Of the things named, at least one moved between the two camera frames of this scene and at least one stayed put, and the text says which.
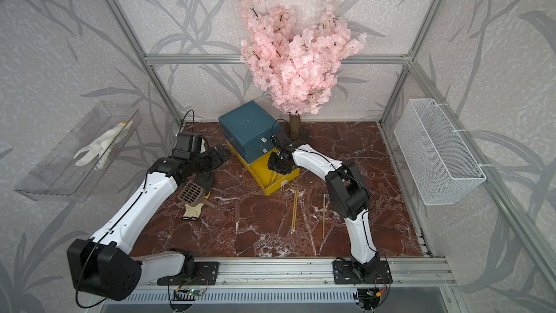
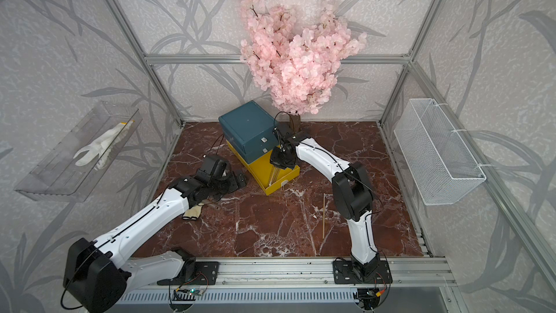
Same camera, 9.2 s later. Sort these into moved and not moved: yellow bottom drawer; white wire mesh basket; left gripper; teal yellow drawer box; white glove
Moved: left gripper
Not moved: white glove; teal yellow drawer box; white wire mesh basket; yellow bottom drawer
